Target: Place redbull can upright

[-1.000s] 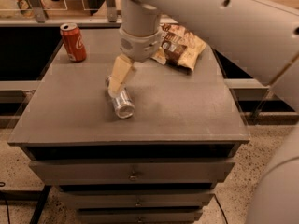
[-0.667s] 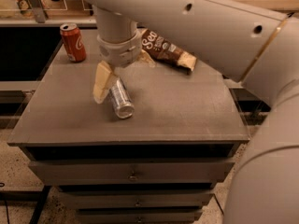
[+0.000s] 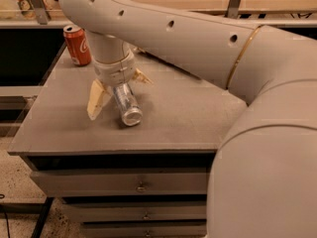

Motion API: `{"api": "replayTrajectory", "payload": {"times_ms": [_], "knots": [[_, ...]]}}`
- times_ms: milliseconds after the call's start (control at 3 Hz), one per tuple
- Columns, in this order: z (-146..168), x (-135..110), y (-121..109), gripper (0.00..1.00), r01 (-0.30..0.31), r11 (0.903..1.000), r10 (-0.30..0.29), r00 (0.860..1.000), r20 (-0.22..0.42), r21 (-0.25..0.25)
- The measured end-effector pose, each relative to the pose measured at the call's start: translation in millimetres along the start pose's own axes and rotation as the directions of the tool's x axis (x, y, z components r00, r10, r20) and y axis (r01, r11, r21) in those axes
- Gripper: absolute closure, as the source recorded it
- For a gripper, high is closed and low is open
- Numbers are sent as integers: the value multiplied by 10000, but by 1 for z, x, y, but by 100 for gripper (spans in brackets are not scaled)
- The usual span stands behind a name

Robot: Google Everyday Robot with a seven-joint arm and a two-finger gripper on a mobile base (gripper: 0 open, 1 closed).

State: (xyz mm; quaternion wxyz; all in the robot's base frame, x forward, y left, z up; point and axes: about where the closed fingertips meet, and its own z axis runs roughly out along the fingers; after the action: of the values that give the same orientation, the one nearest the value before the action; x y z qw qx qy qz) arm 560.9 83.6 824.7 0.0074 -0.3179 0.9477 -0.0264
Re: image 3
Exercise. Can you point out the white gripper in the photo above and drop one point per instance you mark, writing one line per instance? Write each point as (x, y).
(114, 72)

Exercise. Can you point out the silver redbull can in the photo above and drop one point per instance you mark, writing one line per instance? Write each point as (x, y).
(131, 113)

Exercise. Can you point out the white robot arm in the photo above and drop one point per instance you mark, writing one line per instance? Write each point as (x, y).
(263, 182)

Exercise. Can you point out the red cola can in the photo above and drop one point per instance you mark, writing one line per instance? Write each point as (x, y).
(77, 45)

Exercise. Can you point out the top grey drawer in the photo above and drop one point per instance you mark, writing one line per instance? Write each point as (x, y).
(80, 183)

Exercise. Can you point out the grey drawer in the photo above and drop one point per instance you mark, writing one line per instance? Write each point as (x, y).
(80, 183)
(144, 230)
(136, 211)

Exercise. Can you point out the grey drawer cabinet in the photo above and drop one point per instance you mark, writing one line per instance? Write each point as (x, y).
(184, 121)

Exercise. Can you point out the grey metal railing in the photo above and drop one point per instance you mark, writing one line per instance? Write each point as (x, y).
(280, 13)

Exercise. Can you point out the middle grey drawer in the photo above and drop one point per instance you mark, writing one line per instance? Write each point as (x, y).
(136, 211)

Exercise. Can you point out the bottom grey drawer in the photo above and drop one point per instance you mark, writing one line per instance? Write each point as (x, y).
(144, 230)

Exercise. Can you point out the black floor bar left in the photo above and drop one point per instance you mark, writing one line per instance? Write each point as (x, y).
(42, 218)

